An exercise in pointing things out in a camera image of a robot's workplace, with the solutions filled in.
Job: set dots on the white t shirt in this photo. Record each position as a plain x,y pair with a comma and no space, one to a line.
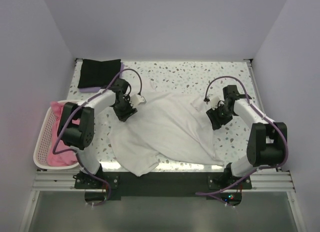
171,124

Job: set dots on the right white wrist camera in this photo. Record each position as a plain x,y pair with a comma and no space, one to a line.
213,102

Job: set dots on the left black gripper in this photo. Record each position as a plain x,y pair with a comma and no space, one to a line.
123,116

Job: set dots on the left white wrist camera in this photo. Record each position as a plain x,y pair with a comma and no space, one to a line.
137,100

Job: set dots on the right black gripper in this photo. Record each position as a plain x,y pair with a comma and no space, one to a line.
216,121

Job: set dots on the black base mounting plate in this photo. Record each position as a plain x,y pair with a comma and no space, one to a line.
154,184

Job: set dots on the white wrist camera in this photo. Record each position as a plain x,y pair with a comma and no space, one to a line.
213,102
137,100

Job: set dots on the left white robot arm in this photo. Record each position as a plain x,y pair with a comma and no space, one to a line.
77,123

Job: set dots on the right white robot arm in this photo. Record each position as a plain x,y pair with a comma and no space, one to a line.
267,144

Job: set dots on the folded lavender t shirt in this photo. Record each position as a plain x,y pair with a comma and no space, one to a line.
92,89

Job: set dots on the folded black t shirt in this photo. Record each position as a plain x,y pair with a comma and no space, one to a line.
98,73

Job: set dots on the white plastic laundry basket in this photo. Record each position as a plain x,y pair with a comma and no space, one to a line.
44,143

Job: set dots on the pink t shirt in basket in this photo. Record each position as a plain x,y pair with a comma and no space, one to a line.
64,159

